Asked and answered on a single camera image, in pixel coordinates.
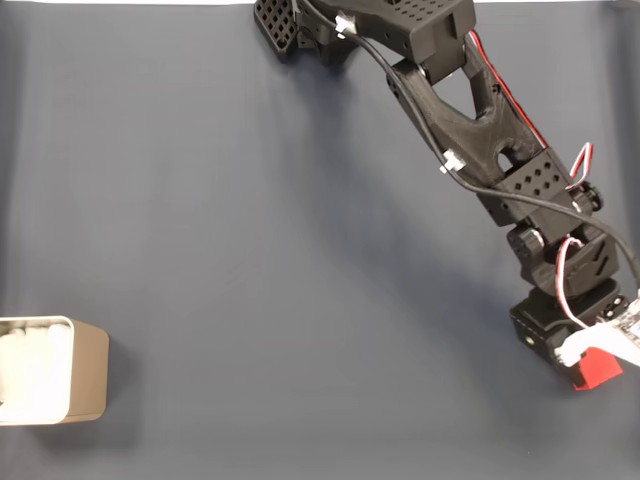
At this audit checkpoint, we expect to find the red cube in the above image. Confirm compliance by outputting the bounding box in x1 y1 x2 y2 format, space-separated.
571 345 625 392

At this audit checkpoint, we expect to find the beige metal box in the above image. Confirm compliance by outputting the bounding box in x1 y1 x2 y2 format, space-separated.
0 314 111 427

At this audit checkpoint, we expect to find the camera board on white mount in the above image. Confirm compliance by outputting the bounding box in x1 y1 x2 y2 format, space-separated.
556 293 640 369

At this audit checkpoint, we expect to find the white red gripper servo cable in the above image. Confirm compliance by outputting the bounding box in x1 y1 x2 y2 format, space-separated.
556 236 597 332

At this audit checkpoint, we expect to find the black camera cable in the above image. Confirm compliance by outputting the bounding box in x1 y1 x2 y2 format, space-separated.
294 0 640 297

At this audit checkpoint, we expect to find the white red wrist servo cable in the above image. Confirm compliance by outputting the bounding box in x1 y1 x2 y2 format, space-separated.
567 141 597 192

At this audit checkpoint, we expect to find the red forearm servo cable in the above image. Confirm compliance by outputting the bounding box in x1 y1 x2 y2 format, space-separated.
466 29 549 149

